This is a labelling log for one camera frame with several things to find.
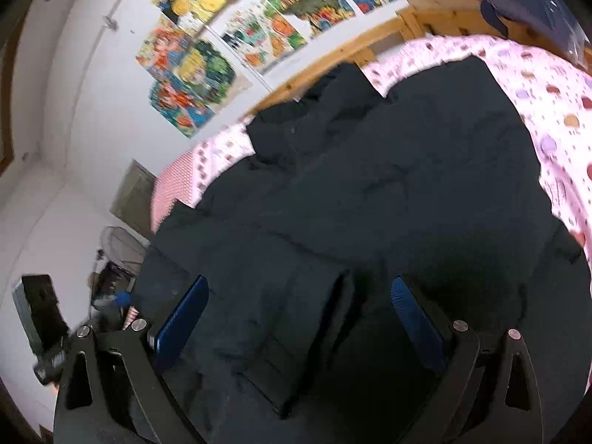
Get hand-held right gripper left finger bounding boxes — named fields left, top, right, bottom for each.
left=53, top=275, right=210, bottom=444

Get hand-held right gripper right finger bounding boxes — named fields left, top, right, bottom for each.
left=391, top=275, right=544, bottom=444

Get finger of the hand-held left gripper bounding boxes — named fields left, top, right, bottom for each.
left=90, top=289, right=135, bottom=320

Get large black coat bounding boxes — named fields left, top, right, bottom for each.
left=125, top=58, right=592, bottom=444

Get clear bag of blue clothes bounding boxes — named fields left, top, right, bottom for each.
left=478, top=0, right=592, bottom=66

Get dark object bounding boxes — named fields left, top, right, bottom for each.
left=98, top=261, right=136, bottom=288

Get standing fan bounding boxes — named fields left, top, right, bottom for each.
left=101, top=226, right=149, bottom=278

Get red striped pillow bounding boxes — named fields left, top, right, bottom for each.
left=150, top=150, right=201, bottom=233

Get pink apple print bed sheet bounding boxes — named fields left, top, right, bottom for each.
left=152, top=34, right=592, bottom=264

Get grey wall panel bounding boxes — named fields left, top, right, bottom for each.
left=110, top=159, right=157, bottom=236

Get brown wooden frame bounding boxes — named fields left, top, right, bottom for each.
left=0, top=32, right=19, bottom=174

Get group of cartoon wall posters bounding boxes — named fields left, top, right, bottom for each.
left=135, top=0, right=438, bottom=138

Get wooden bed frame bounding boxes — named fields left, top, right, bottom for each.
left=240, top=0, right=574, bottom=116

